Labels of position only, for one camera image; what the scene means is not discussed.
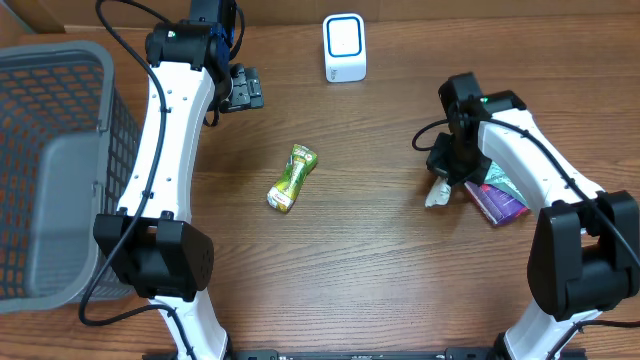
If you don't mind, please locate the white tube with gold cap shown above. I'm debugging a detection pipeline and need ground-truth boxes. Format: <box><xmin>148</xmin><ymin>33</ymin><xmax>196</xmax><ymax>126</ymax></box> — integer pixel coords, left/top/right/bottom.
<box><xmin>424</xmin><ymin>177</ymin><xmax>451</xmax><ymax>208</ymax></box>

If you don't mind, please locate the teal wet wipes pack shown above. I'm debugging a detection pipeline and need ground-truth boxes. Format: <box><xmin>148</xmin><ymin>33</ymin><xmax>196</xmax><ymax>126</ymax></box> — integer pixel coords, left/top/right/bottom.
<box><xmin>484</xmin><ymin>162</ymin><xmax>528</xmax><ymax>207</ymax></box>

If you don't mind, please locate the purple sanitary pad pack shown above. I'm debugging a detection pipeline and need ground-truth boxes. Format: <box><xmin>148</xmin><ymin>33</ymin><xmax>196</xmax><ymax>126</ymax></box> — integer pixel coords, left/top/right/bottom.
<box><xmin>464</xmin><ymin>182</ymin><xmax>529</xmax><ymax>226</ymax></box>

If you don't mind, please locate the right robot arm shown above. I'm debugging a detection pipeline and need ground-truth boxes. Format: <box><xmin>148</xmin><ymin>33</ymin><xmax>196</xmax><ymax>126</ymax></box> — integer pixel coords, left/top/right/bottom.
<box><xmin>426</xmin><ymin>73</ymin><xmax>639</xmax><ymax>360</ymax></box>

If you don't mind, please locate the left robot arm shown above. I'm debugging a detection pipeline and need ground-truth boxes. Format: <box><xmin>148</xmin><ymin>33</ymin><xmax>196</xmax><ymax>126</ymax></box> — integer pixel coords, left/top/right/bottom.
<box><xmin>88</xmin><ymin>1</ymin><xmax>264</xmax><ymax>359</ymax></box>

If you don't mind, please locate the white barcode scanner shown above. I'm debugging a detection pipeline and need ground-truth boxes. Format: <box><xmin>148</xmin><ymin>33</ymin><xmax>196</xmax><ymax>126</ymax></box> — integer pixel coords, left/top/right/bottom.
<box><xmin>322</xmin><ymin>13</ymin><xmax>367</xmax><ymax>83</ymax></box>

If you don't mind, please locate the grey plastic shopping basket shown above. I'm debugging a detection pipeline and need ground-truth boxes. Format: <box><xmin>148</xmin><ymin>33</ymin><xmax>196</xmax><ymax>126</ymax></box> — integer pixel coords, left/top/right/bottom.
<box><xmin>1</xmin><ymin>41</ymin><xmax>140</xmax><ymax>313</ymax></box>

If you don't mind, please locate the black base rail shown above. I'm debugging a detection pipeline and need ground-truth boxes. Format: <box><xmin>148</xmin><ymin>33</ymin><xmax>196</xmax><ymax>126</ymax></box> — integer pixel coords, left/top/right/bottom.
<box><xmin>142</xmin><ymin>348</ymin><xmax>589</xmax><ymax>360</ymax></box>

